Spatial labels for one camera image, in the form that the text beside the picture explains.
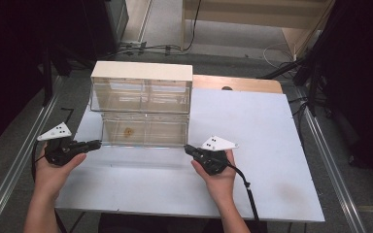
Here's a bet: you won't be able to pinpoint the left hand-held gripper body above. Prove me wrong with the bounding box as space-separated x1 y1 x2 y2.
36 121 90 167

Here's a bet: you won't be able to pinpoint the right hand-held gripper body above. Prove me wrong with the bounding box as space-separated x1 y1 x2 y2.
190 135 240 177

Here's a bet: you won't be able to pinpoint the clear acrylic drawer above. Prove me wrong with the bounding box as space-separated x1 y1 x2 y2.
100 112 190 150
91 78 192 115

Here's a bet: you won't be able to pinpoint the clear drawer cabinet white top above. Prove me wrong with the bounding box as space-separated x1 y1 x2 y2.
89 60 194 116

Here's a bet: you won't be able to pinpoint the person's left hand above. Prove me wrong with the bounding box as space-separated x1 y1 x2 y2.
33 141 88 199

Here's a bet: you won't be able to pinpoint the person's right hand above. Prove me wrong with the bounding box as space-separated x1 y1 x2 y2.
189 149 238 199

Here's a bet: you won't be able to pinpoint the black metal stand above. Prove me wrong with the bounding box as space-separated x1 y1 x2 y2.
257 54 324 117
40 45 55 107

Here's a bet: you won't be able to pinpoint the person's dark clothing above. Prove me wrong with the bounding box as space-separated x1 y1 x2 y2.
97 213 268 233

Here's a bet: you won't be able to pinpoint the wooden table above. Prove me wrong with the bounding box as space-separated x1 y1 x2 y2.
191 74 285 95

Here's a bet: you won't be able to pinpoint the dark curtain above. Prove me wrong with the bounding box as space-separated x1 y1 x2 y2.
317 0 373 185
0 0 51 154

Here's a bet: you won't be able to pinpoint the black cabinet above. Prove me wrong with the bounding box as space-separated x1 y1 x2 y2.
80 0 130 56

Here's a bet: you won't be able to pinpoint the light wooden shelf unit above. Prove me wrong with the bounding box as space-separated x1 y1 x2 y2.
180 0 336 61

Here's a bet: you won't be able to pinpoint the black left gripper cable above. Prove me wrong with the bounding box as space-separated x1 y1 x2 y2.
30 139 68 233

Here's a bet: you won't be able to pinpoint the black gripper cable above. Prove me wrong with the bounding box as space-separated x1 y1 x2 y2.
30 139 68 233
227 163 261 222

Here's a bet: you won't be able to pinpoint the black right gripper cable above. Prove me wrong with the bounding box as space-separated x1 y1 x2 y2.
227 163 261 222

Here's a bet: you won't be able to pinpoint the metal floor rail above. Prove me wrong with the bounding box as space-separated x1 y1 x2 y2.
0 76 64 233
294 86 368 233

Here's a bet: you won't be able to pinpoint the black floor cables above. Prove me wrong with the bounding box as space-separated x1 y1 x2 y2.
108 40 188 57

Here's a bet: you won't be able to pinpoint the white cable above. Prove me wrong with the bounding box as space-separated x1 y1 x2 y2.
262 42 298 70

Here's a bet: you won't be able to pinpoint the black hanging cable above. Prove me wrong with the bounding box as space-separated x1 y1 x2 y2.
184 0 203 52

